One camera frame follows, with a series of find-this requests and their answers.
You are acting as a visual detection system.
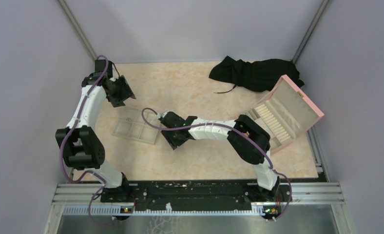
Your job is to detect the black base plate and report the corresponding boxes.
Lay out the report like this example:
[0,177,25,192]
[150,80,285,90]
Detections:
[100,179,291,212]

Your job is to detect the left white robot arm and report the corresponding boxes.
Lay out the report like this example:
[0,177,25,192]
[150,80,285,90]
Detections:
[55,55,136,202]

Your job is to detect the white toothed cable rail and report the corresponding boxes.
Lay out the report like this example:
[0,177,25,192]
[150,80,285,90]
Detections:
[62,203,265,216]

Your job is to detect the pink jewelry box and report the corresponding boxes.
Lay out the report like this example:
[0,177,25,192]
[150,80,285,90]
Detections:
[244,75,324,154]

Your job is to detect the black cloth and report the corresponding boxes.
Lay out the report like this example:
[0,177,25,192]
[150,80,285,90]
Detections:
[209,56,305,92]

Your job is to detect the aluminium frame rail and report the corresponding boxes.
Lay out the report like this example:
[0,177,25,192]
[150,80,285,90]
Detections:
[52,182,345,205]

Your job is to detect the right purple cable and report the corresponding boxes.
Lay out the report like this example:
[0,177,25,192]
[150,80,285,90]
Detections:
[141,107,293,223]

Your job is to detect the grey divided tray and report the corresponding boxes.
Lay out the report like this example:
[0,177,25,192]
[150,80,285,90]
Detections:
[112,106,159,145]

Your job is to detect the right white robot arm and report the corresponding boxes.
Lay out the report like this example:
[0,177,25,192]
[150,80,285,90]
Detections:
[157,111,280,201]

